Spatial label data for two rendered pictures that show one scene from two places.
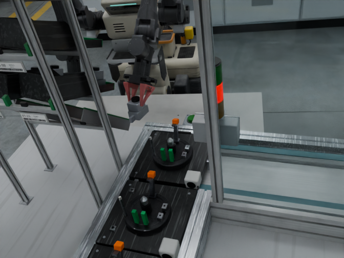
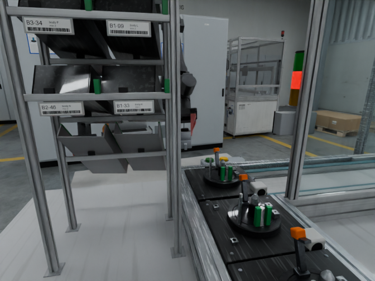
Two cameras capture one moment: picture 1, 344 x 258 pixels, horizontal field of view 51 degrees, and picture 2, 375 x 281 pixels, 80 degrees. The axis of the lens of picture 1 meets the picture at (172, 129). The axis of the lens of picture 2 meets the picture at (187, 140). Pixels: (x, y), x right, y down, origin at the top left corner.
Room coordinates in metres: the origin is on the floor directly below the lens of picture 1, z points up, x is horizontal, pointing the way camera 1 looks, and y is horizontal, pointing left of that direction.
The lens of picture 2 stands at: (0.35, 0.56, 1.35)
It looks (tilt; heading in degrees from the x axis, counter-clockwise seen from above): 16 degrees down; 326
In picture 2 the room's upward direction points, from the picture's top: straight up
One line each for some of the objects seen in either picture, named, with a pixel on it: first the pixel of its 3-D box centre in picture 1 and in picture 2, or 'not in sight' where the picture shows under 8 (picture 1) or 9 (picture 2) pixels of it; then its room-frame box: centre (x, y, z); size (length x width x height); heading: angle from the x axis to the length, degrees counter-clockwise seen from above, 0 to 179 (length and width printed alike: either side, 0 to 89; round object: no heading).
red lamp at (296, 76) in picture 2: not in sight; (301, 80); (0.73, -0.12, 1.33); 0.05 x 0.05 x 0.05
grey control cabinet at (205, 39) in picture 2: not in sight; (200, 87); (3.71, -2.01, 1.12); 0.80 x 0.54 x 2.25; 75
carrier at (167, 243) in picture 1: (145, 205); (254, 207); (0.68, 0.11, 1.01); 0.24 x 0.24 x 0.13; 67
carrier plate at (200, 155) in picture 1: (173, 157); (221, 182); (0.92, 0.01, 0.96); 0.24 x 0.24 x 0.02; 67
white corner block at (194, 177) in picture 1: (193, 179); (258, 189); (0.79, -0.04, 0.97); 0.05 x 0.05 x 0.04; 67
